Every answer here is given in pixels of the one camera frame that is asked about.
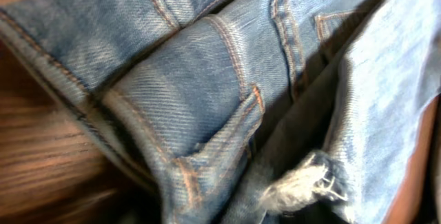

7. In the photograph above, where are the light blue denim jeans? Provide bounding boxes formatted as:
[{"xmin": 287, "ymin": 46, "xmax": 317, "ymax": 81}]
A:
[{"xmin": 1, "ymin": 0, "xmax": 440, "ymax": 223}]

